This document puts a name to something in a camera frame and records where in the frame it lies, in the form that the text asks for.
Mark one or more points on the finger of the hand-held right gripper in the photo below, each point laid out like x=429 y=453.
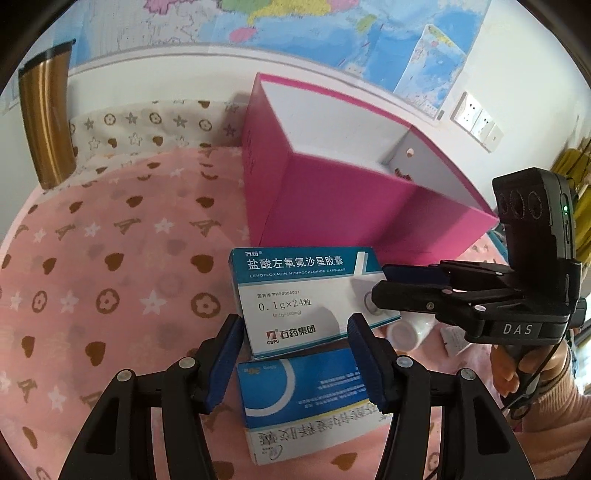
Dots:
x=415 y=300
x=411 y=273

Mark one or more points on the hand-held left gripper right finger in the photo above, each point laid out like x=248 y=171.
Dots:
x=367 y=360

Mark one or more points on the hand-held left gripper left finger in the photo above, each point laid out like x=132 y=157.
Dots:
x=224 y=364

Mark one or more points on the white pill bottle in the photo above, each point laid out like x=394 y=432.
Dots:
x=406 y=333

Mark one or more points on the blue and white medicine box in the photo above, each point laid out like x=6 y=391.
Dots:
x=314 y=392

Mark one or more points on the teal and white medicine box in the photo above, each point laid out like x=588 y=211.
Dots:
x=300 y=295

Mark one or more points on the pink cardboard box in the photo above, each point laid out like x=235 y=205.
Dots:
x=323 y=207

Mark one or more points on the person's right forearm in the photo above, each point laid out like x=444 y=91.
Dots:
x=558 y=406

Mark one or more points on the person's right hand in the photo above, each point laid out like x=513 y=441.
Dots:
x=502 y=369

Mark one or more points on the yellow cloth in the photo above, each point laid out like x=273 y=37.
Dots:
x=572 y=166

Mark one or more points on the pink printed blanket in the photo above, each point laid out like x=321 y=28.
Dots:
x=115 y=258

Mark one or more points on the beige star printed cloth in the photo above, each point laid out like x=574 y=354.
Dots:
x=138 y=129

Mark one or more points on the gold tumbler with black lid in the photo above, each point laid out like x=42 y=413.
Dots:
x=46 y=115

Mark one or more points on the white wall switch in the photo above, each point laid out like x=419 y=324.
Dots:
x=495 y=137

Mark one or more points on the white wall socket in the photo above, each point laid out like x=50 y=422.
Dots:
x=482 y=123
x=466 y=108

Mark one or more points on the colourful wall map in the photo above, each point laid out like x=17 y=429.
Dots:
x=323 y=37

